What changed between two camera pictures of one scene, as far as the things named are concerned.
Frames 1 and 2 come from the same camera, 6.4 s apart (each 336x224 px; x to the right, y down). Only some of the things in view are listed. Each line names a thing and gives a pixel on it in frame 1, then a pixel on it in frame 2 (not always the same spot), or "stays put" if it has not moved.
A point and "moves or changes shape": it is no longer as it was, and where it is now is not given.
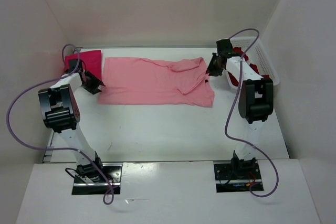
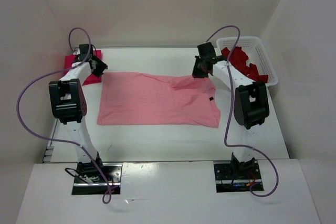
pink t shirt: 142,81 moves or changes shape
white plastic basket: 256,54 stays put
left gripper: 95,83 to 102,67
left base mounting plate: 85,186 stays put
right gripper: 211,69 to 196,73
